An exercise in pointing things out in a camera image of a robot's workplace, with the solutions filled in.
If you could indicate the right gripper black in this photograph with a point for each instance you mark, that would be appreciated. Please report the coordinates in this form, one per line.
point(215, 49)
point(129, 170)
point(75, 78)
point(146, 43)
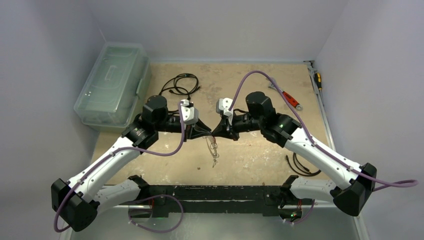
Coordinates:
point(229, 127)

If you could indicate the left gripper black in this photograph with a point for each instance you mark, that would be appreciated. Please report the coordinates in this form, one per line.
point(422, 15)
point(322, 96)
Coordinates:
point(196, 130)

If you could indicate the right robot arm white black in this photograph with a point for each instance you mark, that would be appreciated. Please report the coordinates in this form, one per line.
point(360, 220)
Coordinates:
point(349, 185)

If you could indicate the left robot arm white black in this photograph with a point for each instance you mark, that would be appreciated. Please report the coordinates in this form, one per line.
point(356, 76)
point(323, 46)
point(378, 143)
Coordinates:
point(79, 200)

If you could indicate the clear plastic storage box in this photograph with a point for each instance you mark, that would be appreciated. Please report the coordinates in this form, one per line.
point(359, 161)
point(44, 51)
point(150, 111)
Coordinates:
point(115, 90)

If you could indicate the yellow black screwdriver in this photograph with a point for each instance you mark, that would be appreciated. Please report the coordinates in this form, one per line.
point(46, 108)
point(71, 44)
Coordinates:
point(318, 81)

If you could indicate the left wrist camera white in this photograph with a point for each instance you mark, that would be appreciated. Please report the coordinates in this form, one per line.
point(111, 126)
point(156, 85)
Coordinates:
point(189, 114)

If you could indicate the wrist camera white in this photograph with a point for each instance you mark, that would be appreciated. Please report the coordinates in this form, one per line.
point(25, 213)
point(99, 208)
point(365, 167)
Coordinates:
point(189, 114)
point(223, 108)

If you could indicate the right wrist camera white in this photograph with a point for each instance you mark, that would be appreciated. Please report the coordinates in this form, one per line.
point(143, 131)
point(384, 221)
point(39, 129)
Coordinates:
point(223, 108)

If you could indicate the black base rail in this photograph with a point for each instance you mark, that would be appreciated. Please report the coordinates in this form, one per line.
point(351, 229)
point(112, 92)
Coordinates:
point(267, 200)

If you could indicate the aluminium frame rail right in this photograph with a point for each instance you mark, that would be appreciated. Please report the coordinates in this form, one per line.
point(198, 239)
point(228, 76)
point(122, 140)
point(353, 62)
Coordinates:
point(319, 96)

